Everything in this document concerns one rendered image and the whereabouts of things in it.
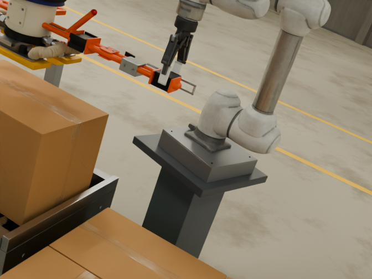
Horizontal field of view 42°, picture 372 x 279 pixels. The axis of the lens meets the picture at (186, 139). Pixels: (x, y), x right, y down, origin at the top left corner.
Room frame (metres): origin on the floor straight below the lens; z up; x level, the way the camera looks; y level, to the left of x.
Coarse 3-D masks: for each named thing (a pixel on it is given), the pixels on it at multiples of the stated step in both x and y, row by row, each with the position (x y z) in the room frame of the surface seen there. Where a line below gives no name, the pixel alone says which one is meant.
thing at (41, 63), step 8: (0, 48) 1.67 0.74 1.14; (8, 48) 1.68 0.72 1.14; (16, 48) 1.71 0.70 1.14; (24, 48) 1.68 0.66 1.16; (8, 56) 1.65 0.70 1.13; (16, 56) 1.64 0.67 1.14; (24, 56) 1.65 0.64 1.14; (24, 64) 1.63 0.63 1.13; (32, 64) 1.62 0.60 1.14; (40, 64) 1.65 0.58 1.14; (48, 64) 1.69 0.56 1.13
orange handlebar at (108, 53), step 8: (0, 0) 1.84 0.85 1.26; (48, 24) 1.75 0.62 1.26; (56, 24) 1.79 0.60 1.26; (56, 32) 1.73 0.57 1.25; (64, 32) 1.73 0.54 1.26; (96, 48) 1.68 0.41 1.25; (104, 48) 1.69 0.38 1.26; (112, 48) 1.72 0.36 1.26; (104, 56) 1.68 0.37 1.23; (112, 56) 1.66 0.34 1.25; (120, 56) 1.69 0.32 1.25; (144, 72) 1.62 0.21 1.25; (176, 88) 1.59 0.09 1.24
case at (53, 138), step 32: (0, 64) 2.01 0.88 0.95; (0, 96) 1.69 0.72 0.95; (32, 96) 1.79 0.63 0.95; (64, 96) 1.90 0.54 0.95; (0, 128) 1.57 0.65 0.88; (32, 128) 1.53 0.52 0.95; (64, 128) 1.62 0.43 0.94; (96, 128) 1.82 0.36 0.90; (0, 160) 1.56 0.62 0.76; (32, 160) 1.51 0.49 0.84; (64, 160) 1.66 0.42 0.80; (0, 192) 1.55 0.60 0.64; (32, 192) 1.52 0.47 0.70; (64, 192) 1.71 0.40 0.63
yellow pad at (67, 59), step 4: (64, 56) 1.82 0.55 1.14; (68, 56) 1.84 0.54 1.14; (72, 56) 1.86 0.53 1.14; (76, 56) 1.88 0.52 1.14; (60, 60) 1.81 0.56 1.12; (64, 60) 1.80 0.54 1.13; (68, 60) 1.80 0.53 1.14; (72, 60) 1.83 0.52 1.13; (76, 60) 1.86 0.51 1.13; (80, 60) 1.88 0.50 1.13
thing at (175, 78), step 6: (156, 72) 1.60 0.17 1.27; (150, 78) 1.60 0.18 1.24; (156, 78) 1.60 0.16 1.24; (168, 78) 1.58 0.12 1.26; (174, 78) 1.60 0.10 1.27; (180, 78) 1.63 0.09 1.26; (156, 84) 1.60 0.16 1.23; (168, 84) 1.59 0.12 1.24; (168, 90) 1.57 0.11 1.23; (174, 90) 1.61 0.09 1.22
